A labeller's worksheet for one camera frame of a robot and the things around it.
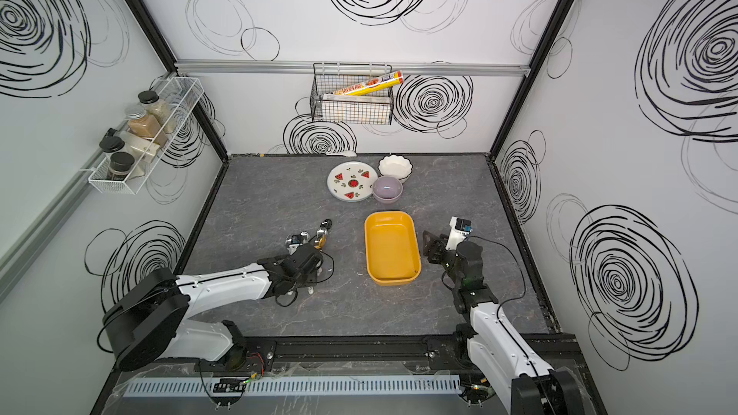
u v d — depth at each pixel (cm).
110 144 62
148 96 73
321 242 93
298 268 68
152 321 42
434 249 74
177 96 93
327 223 99
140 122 70
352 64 91
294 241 80
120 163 62
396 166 115
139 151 69
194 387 69
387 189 105
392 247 92
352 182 112
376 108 87
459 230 73
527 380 42
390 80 89
